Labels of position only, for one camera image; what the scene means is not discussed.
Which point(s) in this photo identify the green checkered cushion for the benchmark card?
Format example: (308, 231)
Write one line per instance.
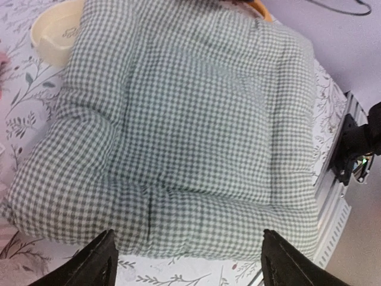
(183, 126)

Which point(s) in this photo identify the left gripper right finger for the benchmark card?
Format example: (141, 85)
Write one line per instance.
(283, 264)

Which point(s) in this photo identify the pink pet bowl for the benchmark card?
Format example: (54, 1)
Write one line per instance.
(4, 64)

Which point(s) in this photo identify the front aluminium rail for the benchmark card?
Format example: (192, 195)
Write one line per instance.
(333, 210)

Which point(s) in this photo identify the cream pet bowl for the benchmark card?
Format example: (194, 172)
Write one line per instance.
(53, 33)

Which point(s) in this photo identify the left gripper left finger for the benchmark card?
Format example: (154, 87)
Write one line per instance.
(95, 264)

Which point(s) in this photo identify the floral table mat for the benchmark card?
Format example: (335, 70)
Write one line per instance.
(27, 107)

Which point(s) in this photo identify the yellow bowl stand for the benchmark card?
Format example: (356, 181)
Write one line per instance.
(261, 8)

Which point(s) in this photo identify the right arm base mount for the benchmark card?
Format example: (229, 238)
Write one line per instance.
(355, 141)

